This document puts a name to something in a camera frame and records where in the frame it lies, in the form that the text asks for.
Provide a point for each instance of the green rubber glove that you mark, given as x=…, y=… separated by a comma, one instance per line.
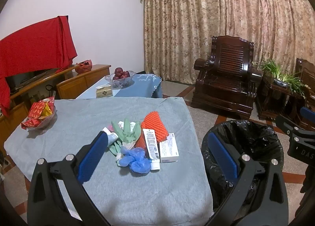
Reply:
x=125, y=130

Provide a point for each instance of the black television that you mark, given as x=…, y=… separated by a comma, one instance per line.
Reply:
x=22, y=78

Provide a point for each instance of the glass snack bowl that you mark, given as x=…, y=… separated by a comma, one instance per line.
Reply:
x=44, y=122

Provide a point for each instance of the dark wooden armchair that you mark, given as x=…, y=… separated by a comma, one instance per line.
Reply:
x=307, y=73
x=228, y=63

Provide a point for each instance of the white paper cup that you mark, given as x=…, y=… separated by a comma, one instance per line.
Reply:
x=112, y=137

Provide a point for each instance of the red cloth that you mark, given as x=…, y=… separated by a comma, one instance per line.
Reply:
x=32, y=46

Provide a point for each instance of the tissue box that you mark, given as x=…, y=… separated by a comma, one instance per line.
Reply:
x=104, y=92

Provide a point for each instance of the blue plastic bag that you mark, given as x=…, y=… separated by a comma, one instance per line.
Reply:
x=137, y=160

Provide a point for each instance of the beige patterned curtain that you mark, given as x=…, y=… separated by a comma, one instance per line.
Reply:
x=209, y=7

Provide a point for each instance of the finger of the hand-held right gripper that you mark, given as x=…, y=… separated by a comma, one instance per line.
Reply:
x=285, y=124
x=307, y=114

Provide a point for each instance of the yellow snack packet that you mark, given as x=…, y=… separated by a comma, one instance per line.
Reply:
x=46, y=111

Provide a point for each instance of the dark wooden side table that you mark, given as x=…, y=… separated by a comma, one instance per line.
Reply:
x=270, y=98

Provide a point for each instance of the wooden television cabinet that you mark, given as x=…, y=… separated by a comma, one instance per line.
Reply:
x=73, y=85

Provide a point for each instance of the white cardboard box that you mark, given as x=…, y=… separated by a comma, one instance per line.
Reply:
x=168, y=151

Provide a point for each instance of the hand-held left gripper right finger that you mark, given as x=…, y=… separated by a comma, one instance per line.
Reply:
x=222, y=154

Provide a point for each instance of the table with blue cloth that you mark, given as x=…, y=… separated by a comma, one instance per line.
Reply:
x=142, y=85

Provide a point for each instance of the large orange foam net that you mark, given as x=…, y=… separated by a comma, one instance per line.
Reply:
x=153, y=125

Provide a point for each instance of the glass fruit bowl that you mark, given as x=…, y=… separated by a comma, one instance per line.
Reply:
x=120, y=83

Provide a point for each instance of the white toothpaste tube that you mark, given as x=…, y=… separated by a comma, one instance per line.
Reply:
x=150, y=142

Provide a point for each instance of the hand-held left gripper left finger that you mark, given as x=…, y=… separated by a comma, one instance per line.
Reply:
x=92, y=157

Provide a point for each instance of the red ornament on cabinet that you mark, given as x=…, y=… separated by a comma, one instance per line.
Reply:
x=83, y=67

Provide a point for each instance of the potted green plant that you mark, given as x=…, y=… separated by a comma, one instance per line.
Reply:
x=278, y=73

